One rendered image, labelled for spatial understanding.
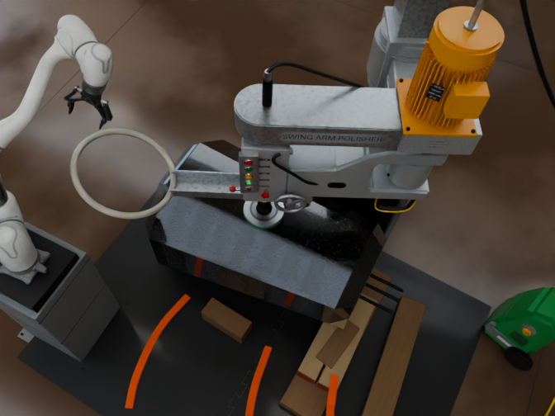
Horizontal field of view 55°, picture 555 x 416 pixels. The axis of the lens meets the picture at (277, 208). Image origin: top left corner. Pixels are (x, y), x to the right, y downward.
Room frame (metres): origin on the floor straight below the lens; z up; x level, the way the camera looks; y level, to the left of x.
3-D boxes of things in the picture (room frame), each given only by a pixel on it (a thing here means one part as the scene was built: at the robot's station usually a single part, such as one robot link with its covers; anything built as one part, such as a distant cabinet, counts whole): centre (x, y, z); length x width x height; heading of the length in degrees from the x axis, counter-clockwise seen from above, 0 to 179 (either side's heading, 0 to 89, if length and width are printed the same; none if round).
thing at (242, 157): (1.28, 0.13, 1.37); 0.08 x 0.03 x 0.28; 93
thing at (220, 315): (1.05, 0.26, 0.07); 0.30 x 0.12 x 0.12; 61
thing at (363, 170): (1.40, -0.32, 1.30); 0.74 x 0.23 x 0.49; 93
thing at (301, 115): (1.42, -0.28, 1.62); 0.96 x 0.25 x 0.17; 93
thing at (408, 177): (1.43, -0.59, 1.34); 0.19 x 0.19 x 0.20
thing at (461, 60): (1.42, -0.59, 1.90); 0.31 x 0.28 x 0.40; 3
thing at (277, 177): (1.40, -0.01, 1.32); 0.36 x 0.22 x 0.45; 93
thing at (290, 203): (1.29, -0.06, 1.20); 0.15 x 0.10 x 0.15; 93
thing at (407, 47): (2.08, -0.59, 1.36); 0.35 x 0.35 x 0.41
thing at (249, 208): (1.40, 0.07, 0.87); 0.21 x 0.21 x 0.01
